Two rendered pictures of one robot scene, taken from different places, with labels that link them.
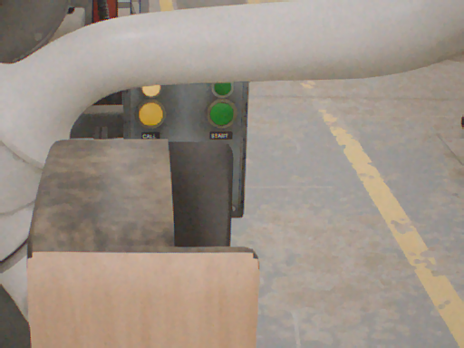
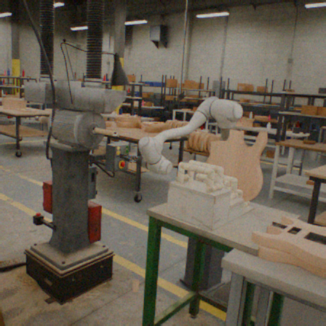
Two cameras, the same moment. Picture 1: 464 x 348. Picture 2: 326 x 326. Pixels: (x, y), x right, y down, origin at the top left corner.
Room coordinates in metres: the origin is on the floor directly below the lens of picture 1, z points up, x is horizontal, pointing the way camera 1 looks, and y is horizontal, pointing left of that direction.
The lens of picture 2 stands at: (-0.82, 1.56, 1.55)
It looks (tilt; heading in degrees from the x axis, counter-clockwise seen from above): 12 degrees down; 316
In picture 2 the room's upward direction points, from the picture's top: 4 degrees clockwise
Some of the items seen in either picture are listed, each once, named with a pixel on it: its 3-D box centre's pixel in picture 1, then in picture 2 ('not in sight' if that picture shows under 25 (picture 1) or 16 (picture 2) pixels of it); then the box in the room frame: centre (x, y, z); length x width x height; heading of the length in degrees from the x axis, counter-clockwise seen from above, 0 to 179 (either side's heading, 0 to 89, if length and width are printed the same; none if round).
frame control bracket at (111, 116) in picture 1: (120, 120); (102, 156); (1.25, 0.16, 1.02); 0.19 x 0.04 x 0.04; 97
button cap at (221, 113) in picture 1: (221, 112); not in sight; (1.15, 0.01, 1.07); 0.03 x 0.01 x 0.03; 97
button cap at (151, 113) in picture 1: (150, 112); not in sight; (1.14, 0.10, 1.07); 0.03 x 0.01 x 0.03; 97
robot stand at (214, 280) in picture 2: not in sight; (206, 244); (0.67, -0.48, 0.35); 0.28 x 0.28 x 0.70; 89
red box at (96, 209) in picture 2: not in sight; (86, 216); (1.40, 0.20, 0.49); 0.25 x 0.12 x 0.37; 7
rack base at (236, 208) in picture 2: not in sight; (213, 204); (0.17, 0.18, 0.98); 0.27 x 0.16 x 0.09; 7
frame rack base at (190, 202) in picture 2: not in sight; (198, 202); (0.15, 0.33, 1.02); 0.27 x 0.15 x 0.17; 7
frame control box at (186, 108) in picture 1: (161, 140); (108, 159); (1.25, 0.10, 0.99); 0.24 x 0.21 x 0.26; 7
